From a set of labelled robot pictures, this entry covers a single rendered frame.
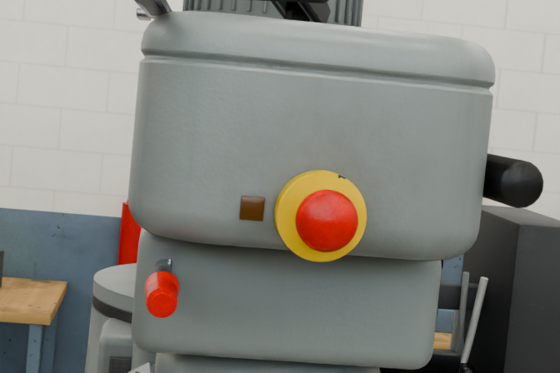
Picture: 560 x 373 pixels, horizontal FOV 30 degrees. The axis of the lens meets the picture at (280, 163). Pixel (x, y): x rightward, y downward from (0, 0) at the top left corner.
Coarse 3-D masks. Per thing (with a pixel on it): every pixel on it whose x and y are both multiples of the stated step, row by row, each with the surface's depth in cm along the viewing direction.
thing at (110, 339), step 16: (112, 272) 154; (128, 272) 155; (96, 288) 145; (112, 288) 142; (128, 288) 143; (96, 304) 145; (112, 304) 140; (128, 304) 137; (96, 320) 144; (112, 320) 138; (128, 320) 137; (96, 336) 143; (112, 336) 130; (128, 336) 130; (96, 352) 142; (112, 352) 129; (128, 352) 129; (96, 368) 130; (112, 368) 129; (128, 368) 129
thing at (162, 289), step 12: (156, 264) 78; (168, 264) 78; (156, 276) 69; (168, 276) 69; (156, 288) 66; (168, 288) 66; (156, 300) 65; (168, 300) 66; (156, 312) 66; (168, 312) 66
